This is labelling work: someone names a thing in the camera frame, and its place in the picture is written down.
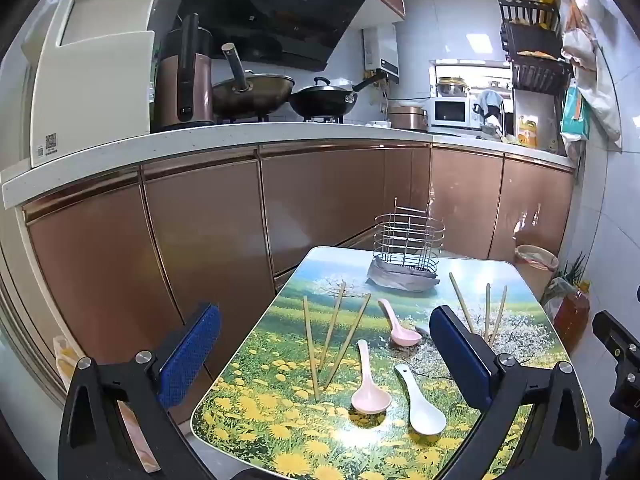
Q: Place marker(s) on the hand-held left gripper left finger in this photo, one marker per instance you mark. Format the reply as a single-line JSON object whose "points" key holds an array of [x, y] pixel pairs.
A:
{"points": [[192, 355]]}

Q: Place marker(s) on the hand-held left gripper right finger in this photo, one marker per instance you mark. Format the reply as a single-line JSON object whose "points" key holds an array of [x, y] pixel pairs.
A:
{"points": [[460, 355]]}

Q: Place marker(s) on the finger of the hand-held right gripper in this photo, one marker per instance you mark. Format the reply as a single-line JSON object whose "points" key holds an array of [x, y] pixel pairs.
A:
{"points": [[615, 335]]}

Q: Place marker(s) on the bamboo chopstick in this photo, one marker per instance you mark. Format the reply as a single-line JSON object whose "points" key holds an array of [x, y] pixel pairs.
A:
{"points": [[487, 310], [499, 315], [332, 325], [310, 350], [347, 342], [460, 300]]}

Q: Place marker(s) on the pink ceramic spoon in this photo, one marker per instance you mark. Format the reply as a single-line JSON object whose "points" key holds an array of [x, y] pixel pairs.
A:
{"points": [[370, 400], [406, 336]]}

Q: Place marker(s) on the white ceramic spoon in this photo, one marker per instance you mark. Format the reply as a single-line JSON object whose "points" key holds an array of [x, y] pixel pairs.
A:
{"points": [[427, 419]]}

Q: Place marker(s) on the amber oil bottle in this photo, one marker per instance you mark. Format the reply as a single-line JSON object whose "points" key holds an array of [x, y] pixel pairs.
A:
{"points": [[572, 320]]}

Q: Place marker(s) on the white plastic bag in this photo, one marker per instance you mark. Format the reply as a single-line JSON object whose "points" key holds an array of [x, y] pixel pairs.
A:
{"points": [[557, 295]]}

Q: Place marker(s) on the green onions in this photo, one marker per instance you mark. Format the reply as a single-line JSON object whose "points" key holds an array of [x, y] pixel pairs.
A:
{"points": [[575, 267]]}

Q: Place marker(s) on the grey drip tray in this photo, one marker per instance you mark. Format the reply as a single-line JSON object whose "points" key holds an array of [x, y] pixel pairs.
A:
{"points": [[395, 282]]}

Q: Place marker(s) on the beige trash bin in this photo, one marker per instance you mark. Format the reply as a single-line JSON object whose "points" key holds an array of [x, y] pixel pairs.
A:
{"points": [[537, 265]]}

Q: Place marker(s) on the copper base cabinets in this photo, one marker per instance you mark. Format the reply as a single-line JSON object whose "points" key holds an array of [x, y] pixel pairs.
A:
{"points": [[200, 240]]}

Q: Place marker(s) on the pale yellow plastic bag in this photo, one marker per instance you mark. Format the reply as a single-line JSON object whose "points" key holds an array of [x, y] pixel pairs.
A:
{"points": [[67, 360]]}

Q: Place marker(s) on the white kitchen countertop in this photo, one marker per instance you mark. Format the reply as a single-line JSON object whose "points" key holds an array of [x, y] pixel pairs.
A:
{"points": [[200, 142]]}

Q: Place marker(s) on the yellow oil bottle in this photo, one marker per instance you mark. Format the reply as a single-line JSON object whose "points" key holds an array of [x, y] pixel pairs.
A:
{"points": [[528, 132]]}

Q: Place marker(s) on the teal packet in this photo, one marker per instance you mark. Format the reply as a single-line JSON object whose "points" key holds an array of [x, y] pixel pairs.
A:
{"points": [[572, 115]]}

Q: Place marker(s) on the white hanging plastic bags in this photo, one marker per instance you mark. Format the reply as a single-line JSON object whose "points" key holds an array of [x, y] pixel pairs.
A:
{"points": [[600, 95]]}

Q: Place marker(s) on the white microwave oven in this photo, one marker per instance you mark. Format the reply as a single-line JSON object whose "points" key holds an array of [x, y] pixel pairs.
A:
{"points": [[450, 112]]}

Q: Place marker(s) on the copper rice cooker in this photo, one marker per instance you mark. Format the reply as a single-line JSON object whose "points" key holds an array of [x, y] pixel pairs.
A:
{"points": [[407, 117]]}

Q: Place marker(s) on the gas stove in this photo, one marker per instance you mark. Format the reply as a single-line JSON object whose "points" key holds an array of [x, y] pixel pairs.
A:
{"points": [[280, 117]]}

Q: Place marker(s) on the blue-grey cloth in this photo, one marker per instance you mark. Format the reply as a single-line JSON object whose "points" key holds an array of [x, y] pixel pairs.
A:
{"points": [[489, 100]]}

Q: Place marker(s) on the copper blender jug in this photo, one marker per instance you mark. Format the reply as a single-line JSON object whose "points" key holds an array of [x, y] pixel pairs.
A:
{"points": [[175, 90]]}

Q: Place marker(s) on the glass pot with yellow lid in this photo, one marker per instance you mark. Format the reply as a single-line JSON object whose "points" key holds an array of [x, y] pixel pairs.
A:
{"points": [[451, 86]]}

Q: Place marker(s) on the bronze wok with lid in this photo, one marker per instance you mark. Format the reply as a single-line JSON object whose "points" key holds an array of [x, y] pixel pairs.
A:
{"points": [[255, 92]]}

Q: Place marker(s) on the black dish rack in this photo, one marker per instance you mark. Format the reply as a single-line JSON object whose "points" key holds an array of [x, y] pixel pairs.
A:
{"points": [[535, 70]]}

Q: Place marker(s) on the cream cutting board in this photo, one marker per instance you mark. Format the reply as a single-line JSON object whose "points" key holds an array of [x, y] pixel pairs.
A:
{"points": [[95, 95], [115, 5]]}

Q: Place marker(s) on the black wok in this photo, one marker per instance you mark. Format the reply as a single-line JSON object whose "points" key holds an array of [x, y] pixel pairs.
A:
{"points": [[322, 100]]}

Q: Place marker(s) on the white water heater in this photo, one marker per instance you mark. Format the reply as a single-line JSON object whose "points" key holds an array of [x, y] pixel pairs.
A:
{"points": [[382, 52]]}

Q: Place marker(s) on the yellow roll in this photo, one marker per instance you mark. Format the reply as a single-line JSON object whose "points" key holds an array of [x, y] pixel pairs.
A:
{"points": [[546, 0]]}

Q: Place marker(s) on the black range hood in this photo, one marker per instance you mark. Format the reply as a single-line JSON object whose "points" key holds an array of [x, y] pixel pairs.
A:
{"points": [[270, 10]]}

